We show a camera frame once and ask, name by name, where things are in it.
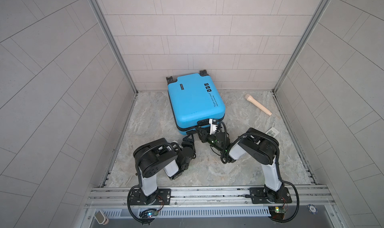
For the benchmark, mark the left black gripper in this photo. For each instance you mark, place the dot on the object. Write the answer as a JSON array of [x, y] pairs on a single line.
[[191, 146]]

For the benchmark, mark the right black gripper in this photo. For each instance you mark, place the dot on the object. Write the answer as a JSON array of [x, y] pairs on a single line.
[[205, 136]]

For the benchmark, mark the blue hard-shell suitcase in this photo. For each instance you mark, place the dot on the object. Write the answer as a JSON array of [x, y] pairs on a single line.
[[194, 100]]

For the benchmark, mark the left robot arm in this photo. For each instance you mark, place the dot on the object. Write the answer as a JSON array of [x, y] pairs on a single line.
[[157, 156]]

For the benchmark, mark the small white remote control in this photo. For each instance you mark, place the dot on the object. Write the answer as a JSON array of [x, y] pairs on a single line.
[[273, 132]]

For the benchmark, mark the white ventilation grille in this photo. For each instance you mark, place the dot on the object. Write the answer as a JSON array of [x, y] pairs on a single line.
[[203, 212]]

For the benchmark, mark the small white pink object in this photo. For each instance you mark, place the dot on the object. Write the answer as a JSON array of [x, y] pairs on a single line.
[[101, 218]]

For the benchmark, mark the round blue white sticker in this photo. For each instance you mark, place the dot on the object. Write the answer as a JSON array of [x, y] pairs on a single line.
[[312, 209]]

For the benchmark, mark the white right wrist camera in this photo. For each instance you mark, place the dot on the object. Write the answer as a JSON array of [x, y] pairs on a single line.
[[213, 126]]

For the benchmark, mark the beige wooden handle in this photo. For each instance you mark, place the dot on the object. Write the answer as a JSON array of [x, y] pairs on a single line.
[[249, 98]]

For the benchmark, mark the left circuit board with wires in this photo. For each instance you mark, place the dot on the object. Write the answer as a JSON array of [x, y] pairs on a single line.
[[149, 214]]

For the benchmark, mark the circuit board with wires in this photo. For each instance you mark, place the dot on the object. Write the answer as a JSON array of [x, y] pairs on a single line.
[[149, 214], [277, 213]]

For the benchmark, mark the right circuit board with wires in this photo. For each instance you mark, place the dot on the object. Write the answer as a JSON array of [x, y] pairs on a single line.
[[277, 213]]

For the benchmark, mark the aluminium mounting rail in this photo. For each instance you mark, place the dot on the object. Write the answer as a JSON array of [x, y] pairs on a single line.
[[185, 197]]

